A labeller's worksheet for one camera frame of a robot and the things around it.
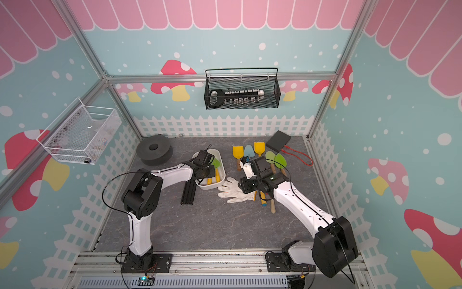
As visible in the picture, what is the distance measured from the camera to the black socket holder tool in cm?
89

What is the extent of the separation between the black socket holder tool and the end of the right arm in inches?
14.4

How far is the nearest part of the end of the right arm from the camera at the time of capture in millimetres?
582
